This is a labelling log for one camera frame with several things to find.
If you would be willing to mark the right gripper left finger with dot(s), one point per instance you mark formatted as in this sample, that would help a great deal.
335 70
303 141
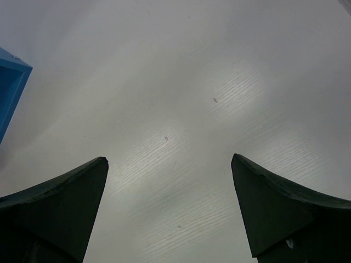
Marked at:
53 221

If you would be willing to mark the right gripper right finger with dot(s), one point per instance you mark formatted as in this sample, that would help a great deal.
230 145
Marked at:
287 222

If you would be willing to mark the blue shoe shelf frame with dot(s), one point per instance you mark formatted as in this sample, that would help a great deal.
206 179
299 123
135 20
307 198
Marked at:
14 76

